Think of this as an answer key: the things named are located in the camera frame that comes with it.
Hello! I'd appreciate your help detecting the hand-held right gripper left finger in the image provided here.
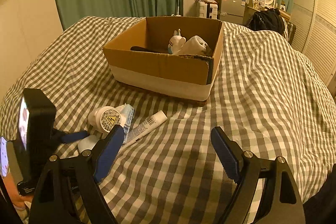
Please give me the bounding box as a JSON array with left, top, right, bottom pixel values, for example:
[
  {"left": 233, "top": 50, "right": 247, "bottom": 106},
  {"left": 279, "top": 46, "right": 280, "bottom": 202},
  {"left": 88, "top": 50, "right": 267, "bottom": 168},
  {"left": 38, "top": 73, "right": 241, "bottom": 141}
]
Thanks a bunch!
[{"left": 29, "top": 124, "right": 125, "bottom": 224}]

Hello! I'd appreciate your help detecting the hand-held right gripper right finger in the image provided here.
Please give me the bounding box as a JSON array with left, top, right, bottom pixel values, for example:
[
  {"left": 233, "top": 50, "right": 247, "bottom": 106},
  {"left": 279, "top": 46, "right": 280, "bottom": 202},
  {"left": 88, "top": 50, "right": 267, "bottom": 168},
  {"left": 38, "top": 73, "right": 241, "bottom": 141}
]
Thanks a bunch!
[{"left": 210, "top": 126, "right": 306, "bottom": 224}]

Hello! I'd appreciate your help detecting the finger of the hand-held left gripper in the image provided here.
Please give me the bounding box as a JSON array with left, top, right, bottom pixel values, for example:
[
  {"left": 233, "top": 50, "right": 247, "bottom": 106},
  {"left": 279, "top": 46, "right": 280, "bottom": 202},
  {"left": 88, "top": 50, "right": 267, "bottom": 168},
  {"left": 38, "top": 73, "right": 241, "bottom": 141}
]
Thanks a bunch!
[{"left": 51, "top": 128, "right": 89, "bottom": 146}]

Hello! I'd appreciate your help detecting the white oval object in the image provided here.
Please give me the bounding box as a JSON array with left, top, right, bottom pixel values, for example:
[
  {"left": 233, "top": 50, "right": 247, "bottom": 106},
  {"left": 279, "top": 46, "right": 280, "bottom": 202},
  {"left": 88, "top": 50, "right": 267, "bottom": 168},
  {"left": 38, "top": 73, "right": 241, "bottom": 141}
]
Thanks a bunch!
[{"left": 77, "top": 134, "right": 99, "bottom": 158}]

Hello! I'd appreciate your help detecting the cardboard box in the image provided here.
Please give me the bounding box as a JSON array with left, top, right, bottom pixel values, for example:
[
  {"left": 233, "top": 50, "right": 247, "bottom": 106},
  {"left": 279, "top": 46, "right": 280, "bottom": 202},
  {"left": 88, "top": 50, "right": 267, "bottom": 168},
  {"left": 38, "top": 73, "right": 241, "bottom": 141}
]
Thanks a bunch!
[{"left": 102, "top": 17, "right": 224, "bottom": 107}]

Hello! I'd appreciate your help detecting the person's left forearm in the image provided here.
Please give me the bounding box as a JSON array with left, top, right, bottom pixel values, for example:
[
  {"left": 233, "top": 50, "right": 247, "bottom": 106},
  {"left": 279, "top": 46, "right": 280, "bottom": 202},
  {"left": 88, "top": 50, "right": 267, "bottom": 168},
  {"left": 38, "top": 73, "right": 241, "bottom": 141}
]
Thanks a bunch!
[{"left": 3, "top": 170, "right": 30, "bottom": 214}]

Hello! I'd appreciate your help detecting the grey white checked blanket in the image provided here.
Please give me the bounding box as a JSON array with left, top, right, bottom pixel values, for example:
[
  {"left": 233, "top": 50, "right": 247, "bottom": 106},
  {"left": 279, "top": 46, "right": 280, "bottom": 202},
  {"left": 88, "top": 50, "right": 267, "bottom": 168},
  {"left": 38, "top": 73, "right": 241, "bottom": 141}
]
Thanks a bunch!
[{"left": 0, "top": 15, "right": 336, "bottom": 224}]

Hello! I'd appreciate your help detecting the light blue tissue packet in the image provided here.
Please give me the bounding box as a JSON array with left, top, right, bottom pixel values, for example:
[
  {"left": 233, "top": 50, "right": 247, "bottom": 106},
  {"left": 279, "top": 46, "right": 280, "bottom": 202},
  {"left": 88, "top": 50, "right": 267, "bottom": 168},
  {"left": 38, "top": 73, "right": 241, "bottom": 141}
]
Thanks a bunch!
[{"left": 115, "top": 104, "right": 135, "bottom": 136}]

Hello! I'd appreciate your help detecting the white tube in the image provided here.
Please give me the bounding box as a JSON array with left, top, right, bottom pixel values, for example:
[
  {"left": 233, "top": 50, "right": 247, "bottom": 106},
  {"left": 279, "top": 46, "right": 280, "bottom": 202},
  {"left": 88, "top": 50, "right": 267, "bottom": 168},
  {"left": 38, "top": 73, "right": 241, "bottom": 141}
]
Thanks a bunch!
[{"left": 122, "top": 110, "right": 168, "bottom": 147}]

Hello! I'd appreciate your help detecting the dark cloth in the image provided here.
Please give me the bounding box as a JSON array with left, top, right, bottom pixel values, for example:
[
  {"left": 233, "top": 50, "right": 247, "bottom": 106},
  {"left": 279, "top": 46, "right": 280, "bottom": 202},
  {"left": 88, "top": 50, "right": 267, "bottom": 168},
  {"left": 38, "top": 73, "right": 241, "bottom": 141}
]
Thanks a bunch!
[{"left": 302, "top": 164, "right": 336, "bottom": 224}]

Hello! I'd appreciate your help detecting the black object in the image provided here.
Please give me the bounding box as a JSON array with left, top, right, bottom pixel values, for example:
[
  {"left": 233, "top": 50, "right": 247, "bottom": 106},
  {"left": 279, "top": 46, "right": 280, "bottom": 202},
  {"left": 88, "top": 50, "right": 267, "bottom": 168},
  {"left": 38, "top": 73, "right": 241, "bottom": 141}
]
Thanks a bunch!
[{"left": 130, "top": 46, "right": 171, "bottom": 54}]

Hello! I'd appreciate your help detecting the white sock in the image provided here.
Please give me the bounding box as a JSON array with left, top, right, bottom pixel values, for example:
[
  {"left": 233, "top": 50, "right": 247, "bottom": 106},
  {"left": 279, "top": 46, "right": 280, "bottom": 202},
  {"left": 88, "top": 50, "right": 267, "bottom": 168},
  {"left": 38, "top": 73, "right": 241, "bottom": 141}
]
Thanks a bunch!
[{"left": 181, "top": 35, "right": 211, "bottom": 56}]

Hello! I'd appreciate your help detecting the white plush toy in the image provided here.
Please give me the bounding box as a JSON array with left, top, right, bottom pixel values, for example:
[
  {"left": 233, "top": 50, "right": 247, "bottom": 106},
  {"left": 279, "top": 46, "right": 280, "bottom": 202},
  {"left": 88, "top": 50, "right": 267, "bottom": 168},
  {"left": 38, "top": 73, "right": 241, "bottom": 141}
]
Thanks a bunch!
[{"left": 167, "top": 28, "right": 188, "bottom": 55}]

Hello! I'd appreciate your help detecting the black bag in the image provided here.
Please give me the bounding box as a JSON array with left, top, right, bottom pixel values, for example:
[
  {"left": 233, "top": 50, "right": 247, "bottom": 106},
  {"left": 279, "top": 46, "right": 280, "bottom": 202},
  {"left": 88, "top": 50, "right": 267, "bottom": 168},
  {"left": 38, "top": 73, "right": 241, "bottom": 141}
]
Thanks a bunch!
[{"left": 248, "top": 8, "right": 287, "bottom": 36}]

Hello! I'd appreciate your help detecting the silver fridge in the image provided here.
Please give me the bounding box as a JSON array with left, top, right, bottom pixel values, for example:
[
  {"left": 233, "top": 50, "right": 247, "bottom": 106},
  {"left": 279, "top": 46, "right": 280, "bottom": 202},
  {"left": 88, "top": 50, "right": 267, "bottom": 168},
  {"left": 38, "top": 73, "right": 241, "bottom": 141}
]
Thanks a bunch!
[{"left": 218, "top": 0, "right": 247, "bottom": 25}]

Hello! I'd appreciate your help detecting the white louvred wardrobe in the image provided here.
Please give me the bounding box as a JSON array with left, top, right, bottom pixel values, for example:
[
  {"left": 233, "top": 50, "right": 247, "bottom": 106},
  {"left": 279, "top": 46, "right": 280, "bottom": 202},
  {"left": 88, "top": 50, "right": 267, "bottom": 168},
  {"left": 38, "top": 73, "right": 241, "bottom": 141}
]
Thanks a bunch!
[{"left": 290, "top": 0, "right": 336, "bottom": 99}]

